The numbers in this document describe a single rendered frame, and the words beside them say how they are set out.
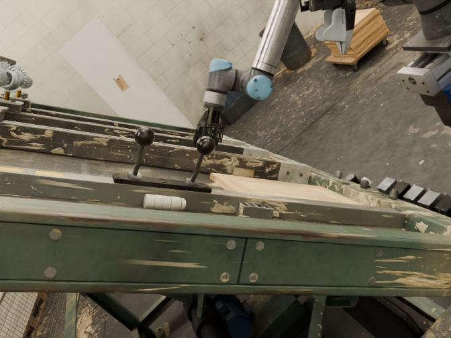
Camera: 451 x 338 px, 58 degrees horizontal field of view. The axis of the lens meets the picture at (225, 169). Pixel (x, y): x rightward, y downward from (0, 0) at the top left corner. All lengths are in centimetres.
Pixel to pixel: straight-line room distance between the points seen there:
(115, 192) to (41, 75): 570
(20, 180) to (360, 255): 61
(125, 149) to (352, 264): 78
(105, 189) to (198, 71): 568
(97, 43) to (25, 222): 444
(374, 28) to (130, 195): 394
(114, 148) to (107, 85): 371
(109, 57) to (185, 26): 180
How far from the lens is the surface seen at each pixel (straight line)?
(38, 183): 81
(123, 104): 498
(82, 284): 59
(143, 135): 75
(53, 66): 643
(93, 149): 126
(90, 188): 80
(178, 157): 130
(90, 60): 496
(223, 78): 138
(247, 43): 659
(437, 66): 153
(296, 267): 68
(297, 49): 565
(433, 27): 155
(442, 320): 107
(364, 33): 448
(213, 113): 138
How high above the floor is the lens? 165
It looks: 21 degrees down
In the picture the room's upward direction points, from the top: 41 degrees counter-clockwise
